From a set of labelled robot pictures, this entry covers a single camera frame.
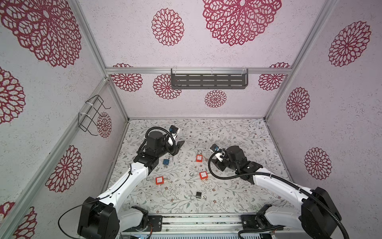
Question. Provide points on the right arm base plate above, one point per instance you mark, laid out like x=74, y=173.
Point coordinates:
x=257, y=222

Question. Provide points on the grey slotted wall shelf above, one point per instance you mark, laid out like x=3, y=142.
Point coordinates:
x=211, y=81

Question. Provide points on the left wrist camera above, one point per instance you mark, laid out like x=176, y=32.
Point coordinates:
x=174, y=131

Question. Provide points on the red padlock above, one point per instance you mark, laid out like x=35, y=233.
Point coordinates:
x=199, y=175
x=162, y=180
x=200, y=158

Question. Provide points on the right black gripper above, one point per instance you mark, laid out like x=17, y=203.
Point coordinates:
x=218, y=164

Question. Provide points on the aluminium front rail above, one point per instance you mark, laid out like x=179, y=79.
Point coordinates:
x=203, y=222

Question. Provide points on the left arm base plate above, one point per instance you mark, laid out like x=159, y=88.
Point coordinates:
x=153, y=223

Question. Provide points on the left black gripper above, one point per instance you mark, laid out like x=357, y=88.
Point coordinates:
x=175, y=148

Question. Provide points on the black wire wall basket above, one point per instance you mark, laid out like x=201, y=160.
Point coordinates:
x=96, y=120

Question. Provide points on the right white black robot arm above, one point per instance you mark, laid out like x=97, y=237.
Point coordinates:
x=314, y=210

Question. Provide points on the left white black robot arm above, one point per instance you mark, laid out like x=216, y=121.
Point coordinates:
x=102, y=217

